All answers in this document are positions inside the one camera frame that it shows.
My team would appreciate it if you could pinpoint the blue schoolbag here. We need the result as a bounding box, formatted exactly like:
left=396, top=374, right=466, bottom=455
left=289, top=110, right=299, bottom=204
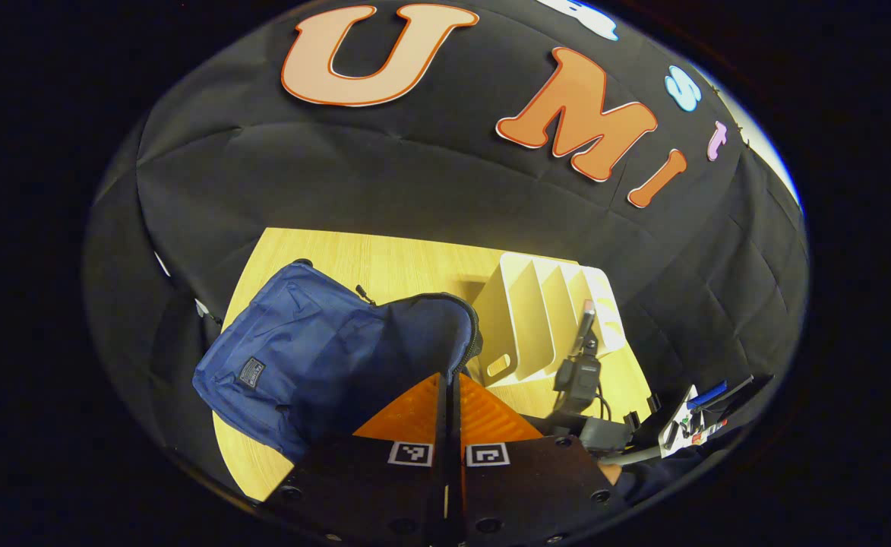
left=192, top=260, right=484, bottom=466

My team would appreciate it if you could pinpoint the black backdrop cloth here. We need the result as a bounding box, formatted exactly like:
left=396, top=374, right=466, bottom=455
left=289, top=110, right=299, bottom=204
left=84, top=0, right=809, bottom=495

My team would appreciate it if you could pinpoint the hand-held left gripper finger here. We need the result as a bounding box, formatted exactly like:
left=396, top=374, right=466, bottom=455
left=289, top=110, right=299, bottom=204
left=454, top=372, right=621, bottom=546
left=278, top=372, right=453, bottom=546

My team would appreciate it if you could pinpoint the grey tube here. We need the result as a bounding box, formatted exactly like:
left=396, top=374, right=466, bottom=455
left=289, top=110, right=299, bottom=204
left=601, top=444, right=662, bottom=466

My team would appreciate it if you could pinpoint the white bookshelf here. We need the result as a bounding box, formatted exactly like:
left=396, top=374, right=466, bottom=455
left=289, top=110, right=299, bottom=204
left=473, top=252, right=628, bottom=388

